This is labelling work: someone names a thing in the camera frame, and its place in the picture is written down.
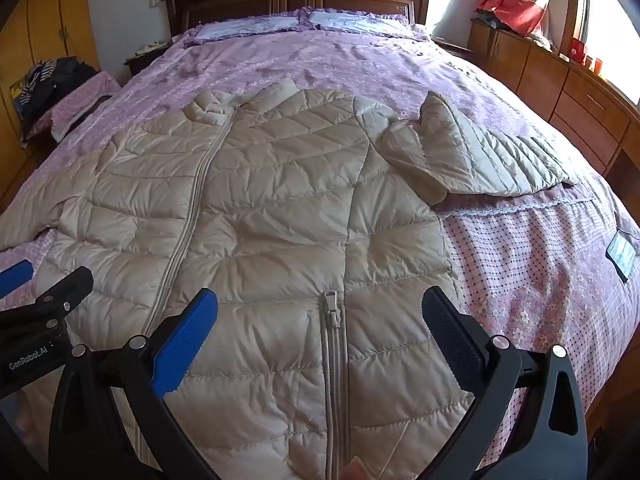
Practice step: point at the dark wooden nightstand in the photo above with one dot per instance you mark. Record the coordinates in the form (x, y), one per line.
(452, 47)
(145, 60)

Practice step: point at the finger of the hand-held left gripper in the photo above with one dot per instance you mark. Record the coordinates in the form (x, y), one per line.
(14, 279)
(60, 292)

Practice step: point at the purple floral bedspread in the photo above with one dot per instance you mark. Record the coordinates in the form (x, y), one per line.
(350, 65)

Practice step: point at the black smartphone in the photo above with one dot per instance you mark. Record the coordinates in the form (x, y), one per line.
(621, 255)

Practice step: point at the brown wooden drawer cabinet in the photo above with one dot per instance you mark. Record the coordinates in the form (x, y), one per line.
(560, 80)

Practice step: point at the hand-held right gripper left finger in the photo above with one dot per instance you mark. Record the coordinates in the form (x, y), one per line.
(186, 340)

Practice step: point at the small orange box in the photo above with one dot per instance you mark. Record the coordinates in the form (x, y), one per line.
(596, 64)

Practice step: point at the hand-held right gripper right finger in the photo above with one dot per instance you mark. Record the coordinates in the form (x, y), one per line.
(452, 342)

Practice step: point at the yellow wooden wardrobe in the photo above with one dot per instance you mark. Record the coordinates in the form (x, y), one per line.
(40, 15)

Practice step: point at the beige quilted down jacket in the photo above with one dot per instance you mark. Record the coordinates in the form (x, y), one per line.
(280, 200)

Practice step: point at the red box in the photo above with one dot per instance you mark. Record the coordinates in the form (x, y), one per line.
(577, 50)

